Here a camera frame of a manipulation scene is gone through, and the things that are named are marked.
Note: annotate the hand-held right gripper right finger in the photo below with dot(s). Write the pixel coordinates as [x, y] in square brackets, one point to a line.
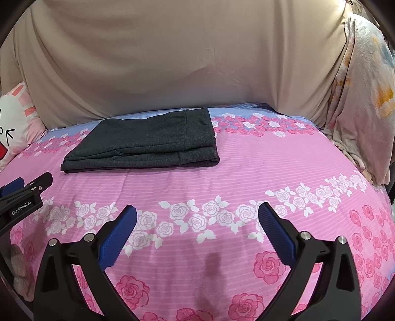
[277, 234]

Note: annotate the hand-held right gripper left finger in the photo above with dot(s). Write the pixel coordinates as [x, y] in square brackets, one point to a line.
[117, 237]

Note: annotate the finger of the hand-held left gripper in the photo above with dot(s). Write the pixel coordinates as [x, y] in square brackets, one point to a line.
[12, 186]
[41, 182]

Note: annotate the dark grey pants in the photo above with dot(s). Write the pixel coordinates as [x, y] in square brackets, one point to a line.
[139, 142]

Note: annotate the white rabbit face pillow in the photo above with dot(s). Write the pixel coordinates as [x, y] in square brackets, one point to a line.
[18, 123]

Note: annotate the grey fuzzy cloth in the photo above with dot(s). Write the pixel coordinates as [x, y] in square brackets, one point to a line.
[21, 271]

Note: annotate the pink floral bedsheet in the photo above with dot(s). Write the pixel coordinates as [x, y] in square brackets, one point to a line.
[216, 185]

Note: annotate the pale patterned blanket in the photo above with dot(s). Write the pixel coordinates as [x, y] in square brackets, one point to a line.
[364, 108]

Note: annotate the beige cloth cover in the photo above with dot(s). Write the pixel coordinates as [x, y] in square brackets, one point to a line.
[185, 61]

